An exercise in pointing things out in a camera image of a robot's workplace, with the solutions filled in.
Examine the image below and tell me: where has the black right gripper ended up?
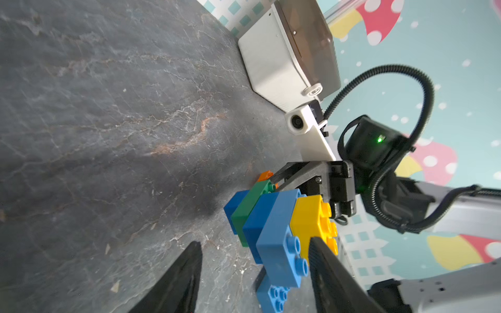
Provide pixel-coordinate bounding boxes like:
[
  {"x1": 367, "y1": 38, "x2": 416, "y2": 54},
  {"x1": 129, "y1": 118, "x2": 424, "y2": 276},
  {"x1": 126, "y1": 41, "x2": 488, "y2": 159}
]
[{"x1": 270, "y1": 161, "x2": 357, "y2": 219}]

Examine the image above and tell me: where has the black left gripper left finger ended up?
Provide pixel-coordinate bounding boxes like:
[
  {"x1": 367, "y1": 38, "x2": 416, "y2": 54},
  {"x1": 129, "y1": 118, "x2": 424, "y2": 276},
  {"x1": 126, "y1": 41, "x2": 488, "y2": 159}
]
[{"x1": 129, "y1": 241, "x2": 203, "y2": 313}]

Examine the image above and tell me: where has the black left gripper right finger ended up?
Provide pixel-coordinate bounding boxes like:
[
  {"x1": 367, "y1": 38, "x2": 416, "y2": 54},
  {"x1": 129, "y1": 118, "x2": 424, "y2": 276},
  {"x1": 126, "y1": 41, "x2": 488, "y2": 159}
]
[{"x1": 309, "y1": 237, "x2": 384, "y2": 313}]

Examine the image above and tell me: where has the yellow lego brick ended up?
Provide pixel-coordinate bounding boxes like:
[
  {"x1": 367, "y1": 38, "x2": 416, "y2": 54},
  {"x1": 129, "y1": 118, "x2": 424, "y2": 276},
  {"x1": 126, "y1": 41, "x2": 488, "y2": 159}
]
[{"x1": 290, "y1": 195, "x2": 339, "y2": 262}]

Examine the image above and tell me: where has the light blue lego brick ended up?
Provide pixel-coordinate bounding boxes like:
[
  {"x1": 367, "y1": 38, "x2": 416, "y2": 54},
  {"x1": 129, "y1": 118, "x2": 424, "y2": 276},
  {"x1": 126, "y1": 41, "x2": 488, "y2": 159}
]
[
  {"x1": 257, "y1": 274, "x2": 290, "y2": 313},
  {"x1": 257, "y1": 189, "x2": 309, "y2": 288}
]

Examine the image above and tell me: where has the orange lego brick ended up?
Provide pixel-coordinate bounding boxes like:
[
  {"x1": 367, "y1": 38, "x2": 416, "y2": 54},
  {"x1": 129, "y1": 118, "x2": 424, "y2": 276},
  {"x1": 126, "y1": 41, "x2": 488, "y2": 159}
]
[{"x1": 257, "y1": 170, "x2": 273, "y2": 182}]

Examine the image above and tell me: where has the green lego brick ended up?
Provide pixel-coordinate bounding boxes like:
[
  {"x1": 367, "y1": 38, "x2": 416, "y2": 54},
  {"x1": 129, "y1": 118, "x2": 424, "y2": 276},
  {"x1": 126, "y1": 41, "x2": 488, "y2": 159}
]
[{"x1": 230, "y1": 179, "x2": 276, "y2": 247}]

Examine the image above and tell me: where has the dark blue lego brick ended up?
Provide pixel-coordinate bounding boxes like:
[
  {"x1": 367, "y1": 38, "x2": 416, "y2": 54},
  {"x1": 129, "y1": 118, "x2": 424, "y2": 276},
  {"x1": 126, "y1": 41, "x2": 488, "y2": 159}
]
[{"x1": 224, "y1": 190, "x2": 279, "y2": 264}]

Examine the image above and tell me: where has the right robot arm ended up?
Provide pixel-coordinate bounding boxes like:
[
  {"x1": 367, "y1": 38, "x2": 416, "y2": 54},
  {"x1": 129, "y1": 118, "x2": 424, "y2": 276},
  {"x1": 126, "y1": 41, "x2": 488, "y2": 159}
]
[{"x1": 272, "y1": 65, "x2": 500, "y2": 312}]

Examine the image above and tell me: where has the white storage box brown lid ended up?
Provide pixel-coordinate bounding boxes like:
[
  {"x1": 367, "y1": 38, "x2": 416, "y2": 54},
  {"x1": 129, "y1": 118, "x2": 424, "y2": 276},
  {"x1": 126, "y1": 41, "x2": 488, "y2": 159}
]
[{"x1": 238, "y1": 1, "x2": 341, "y2": 112}]

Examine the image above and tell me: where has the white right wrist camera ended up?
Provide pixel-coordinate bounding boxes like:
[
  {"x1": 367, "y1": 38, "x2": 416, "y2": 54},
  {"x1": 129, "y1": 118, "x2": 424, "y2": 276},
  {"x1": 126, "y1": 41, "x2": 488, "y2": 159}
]
[{"x1": 285, "y1": 100, "x2": 340, "y2": 162}]

